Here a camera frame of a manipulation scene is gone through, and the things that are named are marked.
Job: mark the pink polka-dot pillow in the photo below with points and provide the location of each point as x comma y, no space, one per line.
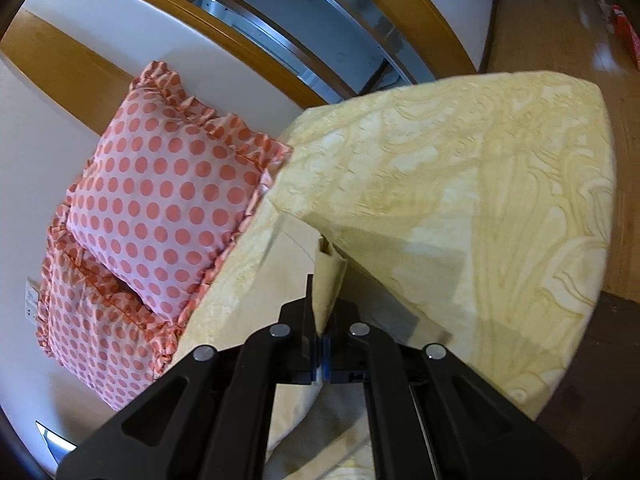
169,190
95,327

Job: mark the red box on floor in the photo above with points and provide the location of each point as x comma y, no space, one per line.
624,31

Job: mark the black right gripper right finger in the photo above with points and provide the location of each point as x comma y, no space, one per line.
431,416

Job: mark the wooden headboard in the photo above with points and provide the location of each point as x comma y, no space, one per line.
86,85

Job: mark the yellow patterned bed cover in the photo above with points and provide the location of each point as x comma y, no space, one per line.
484,202

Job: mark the lower pink polka-dot pillow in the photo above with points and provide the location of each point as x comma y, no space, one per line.
95,327

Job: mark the upper pink polka-dot pillow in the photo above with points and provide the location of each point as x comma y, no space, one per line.
169,190

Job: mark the beige pant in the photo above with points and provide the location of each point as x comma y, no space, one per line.
322,431

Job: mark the white wall socket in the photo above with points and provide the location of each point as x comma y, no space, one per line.
31,295

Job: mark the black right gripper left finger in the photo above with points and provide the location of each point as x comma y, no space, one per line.
209,417

